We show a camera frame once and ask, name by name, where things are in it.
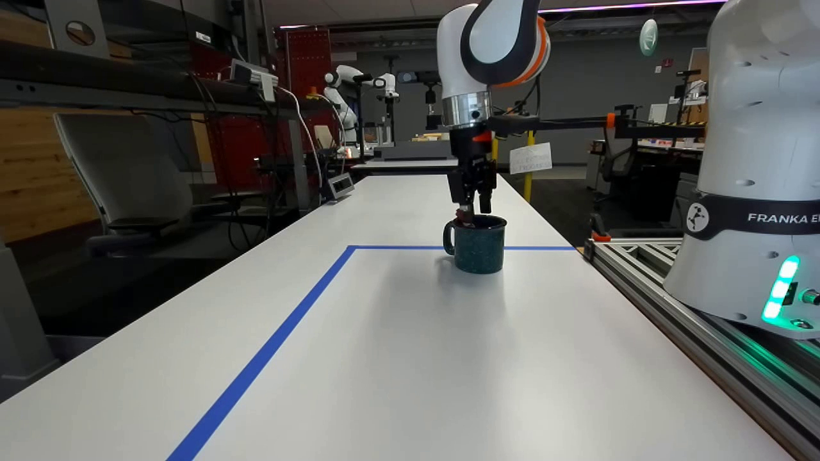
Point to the grey office chair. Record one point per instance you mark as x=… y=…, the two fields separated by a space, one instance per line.
x=122 y=166

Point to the black office chair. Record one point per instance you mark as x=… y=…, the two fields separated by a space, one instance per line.
x=618 y=157

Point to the black horizontal bar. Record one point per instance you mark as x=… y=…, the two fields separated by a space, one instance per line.
x=564 y=123

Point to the red marker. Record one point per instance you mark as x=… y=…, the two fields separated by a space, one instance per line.
x=463 y=218

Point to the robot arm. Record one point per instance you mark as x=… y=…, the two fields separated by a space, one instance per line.
x=756 y=128

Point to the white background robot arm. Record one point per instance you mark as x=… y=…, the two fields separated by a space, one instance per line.
x=346 y=96

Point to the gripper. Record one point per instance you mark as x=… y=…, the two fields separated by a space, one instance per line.
x=469 y=148

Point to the white device box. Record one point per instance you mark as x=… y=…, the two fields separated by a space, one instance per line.
x=253 y=73

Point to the grey desktop socket box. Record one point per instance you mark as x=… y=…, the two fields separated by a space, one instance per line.
x=340 y=186

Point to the blue tape line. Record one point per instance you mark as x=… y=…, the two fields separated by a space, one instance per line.
x=282 y=333

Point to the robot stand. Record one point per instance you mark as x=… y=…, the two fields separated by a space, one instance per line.
x=679 y=301

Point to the round hanging sign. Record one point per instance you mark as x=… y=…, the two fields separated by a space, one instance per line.
x=649 y=37

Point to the dark green enamel mug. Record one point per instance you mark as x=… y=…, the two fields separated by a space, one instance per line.
x=477 y=251

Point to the white paper sign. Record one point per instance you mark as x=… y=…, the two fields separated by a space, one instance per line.
x=530 y=158

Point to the orange clamp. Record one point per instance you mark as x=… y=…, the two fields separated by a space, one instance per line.
x=598 y=232

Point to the red pegboard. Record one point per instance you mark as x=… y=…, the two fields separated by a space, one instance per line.
x=304 y=61

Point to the yellow post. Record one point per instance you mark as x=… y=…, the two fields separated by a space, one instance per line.
x=528 y=182

